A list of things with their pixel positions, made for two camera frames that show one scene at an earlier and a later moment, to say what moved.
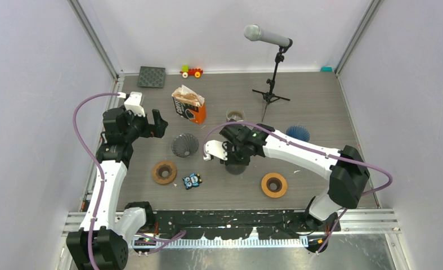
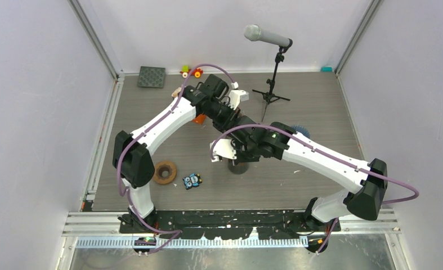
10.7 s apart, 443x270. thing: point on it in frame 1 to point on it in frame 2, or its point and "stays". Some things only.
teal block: x=326 y=68 stays
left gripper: x=156 y=130 to x=232 y=115
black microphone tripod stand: x=270 y=95 stays
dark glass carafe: x=235 y=169 stays
